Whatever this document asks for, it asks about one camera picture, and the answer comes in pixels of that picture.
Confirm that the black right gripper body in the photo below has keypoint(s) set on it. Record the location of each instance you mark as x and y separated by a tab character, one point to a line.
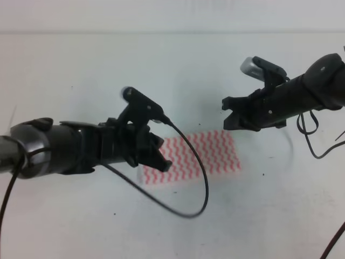
268	111

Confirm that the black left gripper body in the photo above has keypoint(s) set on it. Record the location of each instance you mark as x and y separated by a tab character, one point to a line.
124	143

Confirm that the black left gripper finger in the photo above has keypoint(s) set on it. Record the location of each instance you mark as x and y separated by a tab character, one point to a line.
154	159
154	143

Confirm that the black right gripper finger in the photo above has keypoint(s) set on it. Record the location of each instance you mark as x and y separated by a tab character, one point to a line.
238	121
236	103

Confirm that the pink white wavy towel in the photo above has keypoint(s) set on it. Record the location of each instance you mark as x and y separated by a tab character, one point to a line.
216	150

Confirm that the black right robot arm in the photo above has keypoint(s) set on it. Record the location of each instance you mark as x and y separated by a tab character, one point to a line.
321	87

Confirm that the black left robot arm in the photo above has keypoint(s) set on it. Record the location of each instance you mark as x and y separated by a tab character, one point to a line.
71	148

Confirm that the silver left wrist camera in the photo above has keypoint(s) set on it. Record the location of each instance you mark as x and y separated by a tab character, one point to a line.
140	109

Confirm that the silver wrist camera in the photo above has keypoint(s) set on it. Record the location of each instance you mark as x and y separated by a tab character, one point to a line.
272	75
140	109

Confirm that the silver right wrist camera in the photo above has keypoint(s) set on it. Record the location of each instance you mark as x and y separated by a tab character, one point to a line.
272	75

